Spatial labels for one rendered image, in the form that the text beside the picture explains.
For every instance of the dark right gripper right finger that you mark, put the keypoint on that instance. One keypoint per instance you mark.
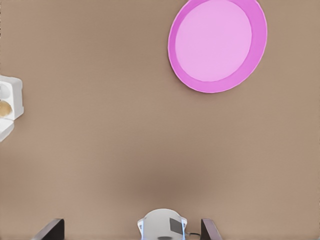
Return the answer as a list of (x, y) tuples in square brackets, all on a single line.
[(208, 231)]

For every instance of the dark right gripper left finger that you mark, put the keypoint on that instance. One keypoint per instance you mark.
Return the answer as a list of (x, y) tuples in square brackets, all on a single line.
[(53, 231)]

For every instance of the white egg box lid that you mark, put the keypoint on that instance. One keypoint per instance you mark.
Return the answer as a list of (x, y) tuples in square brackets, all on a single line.
[(5, 128)]

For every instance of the brown egg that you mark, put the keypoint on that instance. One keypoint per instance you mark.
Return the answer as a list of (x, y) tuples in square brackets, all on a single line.
[(5, 109)]

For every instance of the white egg box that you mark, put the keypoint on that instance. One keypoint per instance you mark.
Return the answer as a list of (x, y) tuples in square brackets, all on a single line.
[(17, 95)]

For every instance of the pink round plate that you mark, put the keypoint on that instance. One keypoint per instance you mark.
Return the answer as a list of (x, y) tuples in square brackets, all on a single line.
[(215, 45)]

